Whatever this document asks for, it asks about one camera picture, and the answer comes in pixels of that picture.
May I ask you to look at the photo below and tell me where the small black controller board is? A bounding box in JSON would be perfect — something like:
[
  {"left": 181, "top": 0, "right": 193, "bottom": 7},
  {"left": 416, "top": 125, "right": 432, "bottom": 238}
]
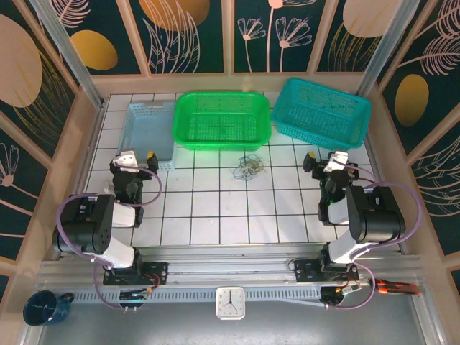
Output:
[
  {"left": 321, "top": 282, "right": 362, "bottom": 307},
  {"left": 119, "top": 286, "right": 152, "bottom": 303}
]

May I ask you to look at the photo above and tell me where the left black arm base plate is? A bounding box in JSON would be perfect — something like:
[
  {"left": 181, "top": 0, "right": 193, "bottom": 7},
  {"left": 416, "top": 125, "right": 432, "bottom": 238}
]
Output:
[{"left": 103, "top": 261, "right": 169, "bottom": 287}]

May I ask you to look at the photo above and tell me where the thin blue cable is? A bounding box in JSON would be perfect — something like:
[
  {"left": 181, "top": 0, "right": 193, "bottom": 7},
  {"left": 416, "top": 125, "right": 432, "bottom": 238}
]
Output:
[{"left": 230, "top": 162, "right": 252, "bottom": 182}]

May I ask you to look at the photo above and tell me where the thin dark green cable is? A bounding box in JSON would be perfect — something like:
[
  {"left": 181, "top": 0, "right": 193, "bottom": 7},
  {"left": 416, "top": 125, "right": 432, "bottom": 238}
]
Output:
[{"left": 239, "top": 154, "right": 262, "bottom": 168}]

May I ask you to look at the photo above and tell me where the light blue plastic basket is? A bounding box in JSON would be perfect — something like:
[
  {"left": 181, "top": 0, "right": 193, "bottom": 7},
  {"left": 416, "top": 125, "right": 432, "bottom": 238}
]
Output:
[{"left": 117, "top": 102, "right": 178, "bottom": 173}]

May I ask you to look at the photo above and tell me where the teal plastic basket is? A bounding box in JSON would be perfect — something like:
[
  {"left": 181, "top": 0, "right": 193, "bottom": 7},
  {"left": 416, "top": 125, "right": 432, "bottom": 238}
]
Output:
[{"left": 270, "top": 77, "right": 372, "bottom": 152}]

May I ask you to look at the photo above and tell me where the aluminium mounting rail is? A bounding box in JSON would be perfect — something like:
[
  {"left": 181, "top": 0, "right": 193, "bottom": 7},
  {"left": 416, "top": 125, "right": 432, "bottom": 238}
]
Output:
[{"left": 35, "top": 243, "right": 431, "bottom": 293}]

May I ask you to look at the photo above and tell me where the green plastic basket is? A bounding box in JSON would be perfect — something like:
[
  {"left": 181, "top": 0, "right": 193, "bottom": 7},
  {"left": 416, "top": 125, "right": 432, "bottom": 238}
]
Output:
[{"left": 171, "top": 90, "right": 272, "bottom": 152}]

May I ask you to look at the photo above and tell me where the clear plastic tube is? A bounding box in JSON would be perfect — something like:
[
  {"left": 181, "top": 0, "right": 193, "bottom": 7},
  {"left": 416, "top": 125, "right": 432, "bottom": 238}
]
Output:
[{"left": 353, "top": 0, "right": 420, "bottom": 101}]

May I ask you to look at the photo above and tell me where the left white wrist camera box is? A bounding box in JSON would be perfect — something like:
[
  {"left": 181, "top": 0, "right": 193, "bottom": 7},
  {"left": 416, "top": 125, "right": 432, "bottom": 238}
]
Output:
[{"left": 119, "top": 149, "right": 140, "bottom": 169}]

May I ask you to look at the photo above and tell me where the white square analog clock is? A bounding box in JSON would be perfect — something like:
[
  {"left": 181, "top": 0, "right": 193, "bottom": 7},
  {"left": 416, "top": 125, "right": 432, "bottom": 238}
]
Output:
[{"left": 215, "top": 286, "right": 247, "bottom": 320}]

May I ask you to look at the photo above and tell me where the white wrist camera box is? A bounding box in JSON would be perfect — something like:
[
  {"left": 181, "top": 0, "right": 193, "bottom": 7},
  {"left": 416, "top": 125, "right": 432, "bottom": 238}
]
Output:
[
  {"left": 119, "top": 149, "right": 140, "bottom": 169},
  {"left": 323, "top": 150, "right": 350, "bottom": 174}
]

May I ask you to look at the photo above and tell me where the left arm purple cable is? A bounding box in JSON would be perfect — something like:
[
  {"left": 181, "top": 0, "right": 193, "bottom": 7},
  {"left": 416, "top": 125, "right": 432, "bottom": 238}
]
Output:
[{"left": 56, "top": 165, "right": 162, "bottom": 311}]

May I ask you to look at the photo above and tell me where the dark blue enamel mug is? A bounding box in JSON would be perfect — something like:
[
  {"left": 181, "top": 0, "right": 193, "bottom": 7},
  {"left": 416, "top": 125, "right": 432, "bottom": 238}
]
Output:
[{"left": 23, "top": 290, "right": 75, "bottom": 327}]

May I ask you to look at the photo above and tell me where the aluminium frame post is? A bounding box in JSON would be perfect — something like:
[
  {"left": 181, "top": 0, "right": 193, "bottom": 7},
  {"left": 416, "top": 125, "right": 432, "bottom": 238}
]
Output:
[{"left": 29, "top": 0, "right": 106, "bottom": 109}]

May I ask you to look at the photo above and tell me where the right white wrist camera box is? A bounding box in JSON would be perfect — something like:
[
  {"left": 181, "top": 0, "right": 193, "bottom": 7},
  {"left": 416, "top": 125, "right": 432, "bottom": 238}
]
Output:
[{"left": 323, "top": 150, "right": 350, "bottom": 174}]

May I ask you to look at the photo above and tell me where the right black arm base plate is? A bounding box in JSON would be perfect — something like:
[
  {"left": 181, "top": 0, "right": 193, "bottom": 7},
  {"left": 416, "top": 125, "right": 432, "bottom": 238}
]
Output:
[{"left": 293, "top": 259, "right": 360, "bottom": 283}]

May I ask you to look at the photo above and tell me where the grey slotted cable duct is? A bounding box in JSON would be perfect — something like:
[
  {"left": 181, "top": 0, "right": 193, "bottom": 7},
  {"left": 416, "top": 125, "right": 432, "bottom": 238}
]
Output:
[{"left": 71, "top": 289, "right": 324, "bottom": 305}]

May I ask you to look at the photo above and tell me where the orange black handled tool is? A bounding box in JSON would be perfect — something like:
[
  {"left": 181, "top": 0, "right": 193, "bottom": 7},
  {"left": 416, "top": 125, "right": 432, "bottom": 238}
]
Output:
[{"left": 373, "top": 278, "right": 420, "bottom": 296}]

